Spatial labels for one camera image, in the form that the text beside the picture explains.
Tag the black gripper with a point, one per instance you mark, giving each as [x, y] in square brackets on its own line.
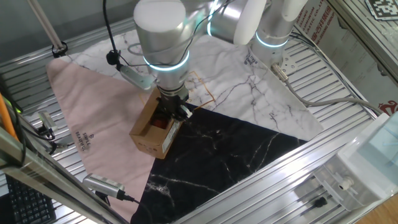
[172, 100]

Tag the brown cardboard box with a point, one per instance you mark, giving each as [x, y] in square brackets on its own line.
[146, 140]

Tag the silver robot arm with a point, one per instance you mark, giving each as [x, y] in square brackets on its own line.
[161, 31]

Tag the clear plastic box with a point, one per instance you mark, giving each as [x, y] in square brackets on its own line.
[363, 168]

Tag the small orange basketball toy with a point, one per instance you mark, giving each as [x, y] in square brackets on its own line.
[160, 123]

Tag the marble pink black tablecloth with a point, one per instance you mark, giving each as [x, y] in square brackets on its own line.
[217, 161]

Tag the grey metal pole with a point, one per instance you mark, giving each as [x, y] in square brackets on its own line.
[46, 28]

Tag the orange tube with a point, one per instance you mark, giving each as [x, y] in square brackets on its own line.
[7, 118]

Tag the black round plug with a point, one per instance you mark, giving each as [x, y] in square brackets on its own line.
[320, 202]

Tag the black keyboard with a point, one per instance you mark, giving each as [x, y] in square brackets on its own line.
[28, 205]

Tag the board with red print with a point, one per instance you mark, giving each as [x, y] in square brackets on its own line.
[348, 49]

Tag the black white marker tag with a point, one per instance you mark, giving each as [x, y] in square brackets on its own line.
[383, 8]

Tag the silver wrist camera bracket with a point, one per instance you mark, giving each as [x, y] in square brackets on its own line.
[136, 79]

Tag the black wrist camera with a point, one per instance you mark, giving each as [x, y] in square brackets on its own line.
[113, 58]

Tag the silver ribbed camera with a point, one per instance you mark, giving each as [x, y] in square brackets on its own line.
[102, 185]

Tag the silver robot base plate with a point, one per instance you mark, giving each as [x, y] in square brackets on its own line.
[289, 63]

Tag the small camera on mount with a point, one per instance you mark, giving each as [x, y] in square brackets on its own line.
[47, 121]

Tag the aluminium frame bar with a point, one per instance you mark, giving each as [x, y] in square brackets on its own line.
[46, 177]

